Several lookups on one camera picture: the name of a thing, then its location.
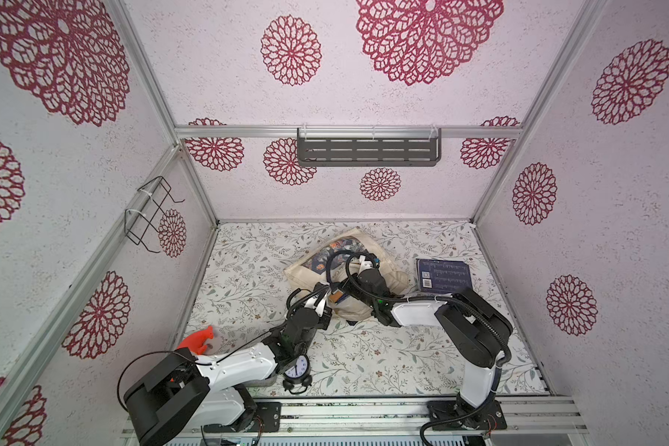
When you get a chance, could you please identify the black wire wall rack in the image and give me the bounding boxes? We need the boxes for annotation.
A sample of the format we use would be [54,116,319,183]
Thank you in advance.
[123,176,188,258]

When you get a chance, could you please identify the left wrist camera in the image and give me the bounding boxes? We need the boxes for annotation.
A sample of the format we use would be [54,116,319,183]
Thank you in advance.
[304,287,331,317]

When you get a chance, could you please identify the beige canvas tote bag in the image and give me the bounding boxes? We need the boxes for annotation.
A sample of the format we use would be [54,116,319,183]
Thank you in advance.
[283,227,411,323]

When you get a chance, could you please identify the black analog alarm clock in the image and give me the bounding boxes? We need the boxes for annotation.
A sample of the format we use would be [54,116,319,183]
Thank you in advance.
[282,355,312,395]

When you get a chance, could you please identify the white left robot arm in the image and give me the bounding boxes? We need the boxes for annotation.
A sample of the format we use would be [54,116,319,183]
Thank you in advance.
[122,298,332,445]

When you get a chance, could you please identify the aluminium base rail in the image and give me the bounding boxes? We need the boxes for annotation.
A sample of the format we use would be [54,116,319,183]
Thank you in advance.
[256,395,588,439]

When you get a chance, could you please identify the grey sponge block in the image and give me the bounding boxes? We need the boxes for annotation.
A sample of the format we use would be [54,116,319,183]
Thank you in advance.
[245,374,278,388]

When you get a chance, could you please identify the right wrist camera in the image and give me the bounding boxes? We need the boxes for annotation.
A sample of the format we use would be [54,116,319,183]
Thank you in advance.
[358,254,380,273]

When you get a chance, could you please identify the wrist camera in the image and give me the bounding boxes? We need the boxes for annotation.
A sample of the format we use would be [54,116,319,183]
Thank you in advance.
[304,287,331,317]
[358,254,380,273]

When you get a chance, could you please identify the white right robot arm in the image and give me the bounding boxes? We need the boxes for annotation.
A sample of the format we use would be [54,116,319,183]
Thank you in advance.
[332,268,513,412]

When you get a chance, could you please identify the grey metal wall shelf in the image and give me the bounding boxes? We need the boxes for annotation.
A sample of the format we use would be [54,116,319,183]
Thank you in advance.
[295,126,442,167]

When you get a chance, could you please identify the blue books in bag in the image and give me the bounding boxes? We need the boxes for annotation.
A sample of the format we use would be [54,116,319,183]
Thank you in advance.
[327,288,349,308]

